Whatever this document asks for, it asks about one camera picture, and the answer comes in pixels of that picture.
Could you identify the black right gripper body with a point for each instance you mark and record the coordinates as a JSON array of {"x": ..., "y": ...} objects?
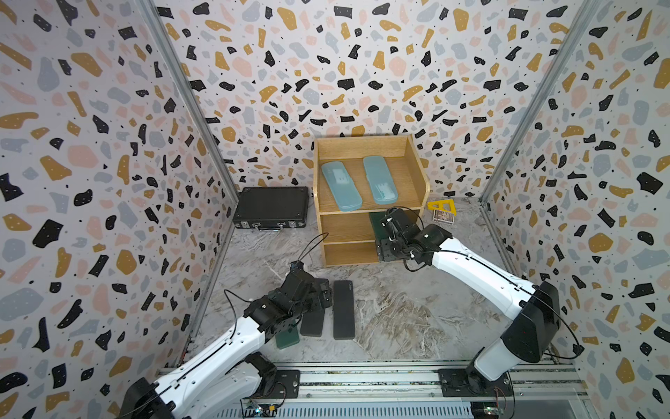
[{"x": 391, "y": 250}]

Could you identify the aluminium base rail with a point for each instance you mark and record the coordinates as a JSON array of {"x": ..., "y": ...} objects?
[{"x": 410, "y": 389}]

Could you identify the black briefcase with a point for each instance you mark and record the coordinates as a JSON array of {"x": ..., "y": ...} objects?
[{"x": 272, "y": 208}]

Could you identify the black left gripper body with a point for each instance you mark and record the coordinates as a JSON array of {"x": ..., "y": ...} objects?
[{"x": 313, "y": 301}]

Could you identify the black right pencil case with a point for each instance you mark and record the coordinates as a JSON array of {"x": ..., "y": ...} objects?
[{"x": 343, "y": 310}]

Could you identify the dark green pencil case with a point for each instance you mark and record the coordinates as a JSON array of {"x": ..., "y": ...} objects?
[
  {"x": 287, "y": 338},
  {"x": 376, "y": 219}
]

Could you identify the small photo card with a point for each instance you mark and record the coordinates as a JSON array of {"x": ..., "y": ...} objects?
[{"x": 446, "y": 217}]

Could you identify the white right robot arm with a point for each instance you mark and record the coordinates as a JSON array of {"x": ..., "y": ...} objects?
[{"x": 533, "y": 310}]

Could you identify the yellow triangle ruler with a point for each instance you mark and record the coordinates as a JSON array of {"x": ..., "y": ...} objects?
[{"x": 444, "y": 205}]

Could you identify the black left pencil case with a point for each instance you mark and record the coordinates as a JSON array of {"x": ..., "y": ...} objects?
[{"x": 312, "y": 323}]

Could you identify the light blue pencil case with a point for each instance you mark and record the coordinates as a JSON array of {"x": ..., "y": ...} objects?
[
  {"x": 380, "y": 180},
  {"x": 342, "y": 186}
]

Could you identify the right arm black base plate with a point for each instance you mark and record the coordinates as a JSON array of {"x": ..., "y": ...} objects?
[{"x": 460, "y": 382}]

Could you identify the black pencil case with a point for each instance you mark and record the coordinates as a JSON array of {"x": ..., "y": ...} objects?
[
  {"x": 312, "y": 323},
  {"x": 343, "y": 310}
]

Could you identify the wooden three-tier shelf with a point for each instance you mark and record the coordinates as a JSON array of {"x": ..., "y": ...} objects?
[{"x": 351, "y": 239}]

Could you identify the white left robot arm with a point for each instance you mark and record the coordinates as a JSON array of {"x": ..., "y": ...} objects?
[{"x": 232, "y": 368}]

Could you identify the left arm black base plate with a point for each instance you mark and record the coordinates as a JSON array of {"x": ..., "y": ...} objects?
[{"x": 282, "y": 384}]

